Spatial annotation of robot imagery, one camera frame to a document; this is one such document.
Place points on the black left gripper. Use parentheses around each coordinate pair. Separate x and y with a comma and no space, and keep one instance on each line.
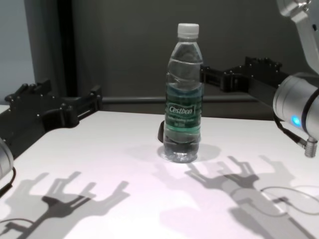
(30,117)

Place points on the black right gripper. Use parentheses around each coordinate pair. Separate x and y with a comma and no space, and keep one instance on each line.
(259,82)

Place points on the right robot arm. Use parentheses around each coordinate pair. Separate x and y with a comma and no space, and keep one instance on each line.
(296,99)

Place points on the clear water bottle green label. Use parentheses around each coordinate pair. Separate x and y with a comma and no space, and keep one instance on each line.
(183,82)

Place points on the small black object behind bottle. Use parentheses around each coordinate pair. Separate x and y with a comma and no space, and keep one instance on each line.
(160,133)

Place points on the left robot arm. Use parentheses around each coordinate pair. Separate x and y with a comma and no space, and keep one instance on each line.
(5,159)

